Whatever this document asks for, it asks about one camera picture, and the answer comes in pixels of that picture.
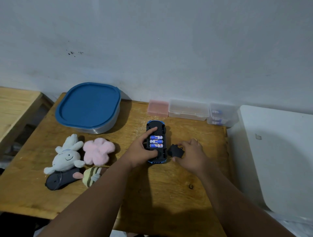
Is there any person's right hand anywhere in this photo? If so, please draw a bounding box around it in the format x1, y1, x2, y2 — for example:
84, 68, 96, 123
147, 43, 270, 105
172, 138, 211, 175

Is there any person's left hand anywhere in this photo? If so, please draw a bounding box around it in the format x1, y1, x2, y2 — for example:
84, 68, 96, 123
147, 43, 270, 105
123, 127, 159, 169

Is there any black battery cover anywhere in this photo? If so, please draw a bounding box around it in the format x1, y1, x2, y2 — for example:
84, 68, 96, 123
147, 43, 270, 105
167, 144, 185, 159

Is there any blue toy car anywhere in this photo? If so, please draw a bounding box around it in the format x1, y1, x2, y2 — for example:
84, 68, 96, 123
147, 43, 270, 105
146, 120, 169, 164

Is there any person's right forearm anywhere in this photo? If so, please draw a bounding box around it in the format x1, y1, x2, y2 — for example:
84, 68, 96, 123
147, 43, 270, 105
196, 166, 297, 237

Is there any person's left forearm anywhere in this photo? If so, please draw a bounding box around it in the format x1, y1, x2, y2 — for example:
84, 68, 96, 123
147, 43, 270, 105
37, 156, 134, 237

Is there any pink plastic box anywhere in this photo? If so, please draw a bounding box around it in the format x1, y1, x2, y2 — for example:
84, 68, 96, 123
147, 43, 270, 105
147, 99, 170, 117

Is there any long clear plastic box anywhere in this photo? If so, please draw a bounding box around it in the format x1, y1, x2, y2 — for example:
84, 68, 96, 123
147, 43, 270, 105
168, 99, 211, 121

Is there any pink flower plush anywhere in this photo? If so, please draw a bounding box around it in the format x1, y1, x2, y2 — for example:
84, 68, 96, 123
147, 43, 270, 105
83, 138, 116, 166

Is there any striped bee plush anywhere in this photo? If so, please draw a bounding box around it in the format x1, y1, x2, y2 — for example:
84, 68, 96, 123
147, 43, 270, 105
82, 167, 108, 188

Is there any square clear plastic box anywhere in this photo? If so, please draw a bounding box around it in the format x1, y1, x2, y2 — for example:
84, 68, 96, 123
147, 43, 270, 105
207, 103, 239, 128

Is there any steel container with blue lid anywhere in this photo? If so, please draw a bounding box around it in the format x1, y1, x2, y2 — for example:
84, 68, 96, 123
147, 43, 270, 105
55, 82, 122, 135

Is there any white bunny plush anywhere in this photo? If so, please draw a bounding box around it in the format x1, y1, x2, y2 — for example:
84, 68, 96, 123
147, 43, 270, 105
44, 133, 86, 175

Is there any dark grey plush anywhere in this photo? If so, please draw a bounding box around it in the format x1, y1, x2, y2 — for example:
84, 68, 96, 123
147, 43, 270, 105
45, 167, 85, 191

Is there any clear plastic sheet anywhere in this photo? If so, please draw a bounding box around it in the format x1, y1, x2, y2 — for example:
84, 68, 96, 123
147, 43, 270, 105
265, 210, 313, 237

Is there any wooden side table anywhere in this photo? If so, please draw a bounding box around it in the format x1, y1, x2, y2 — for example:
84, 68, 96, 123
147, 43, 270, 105
0, 87, 55, 158

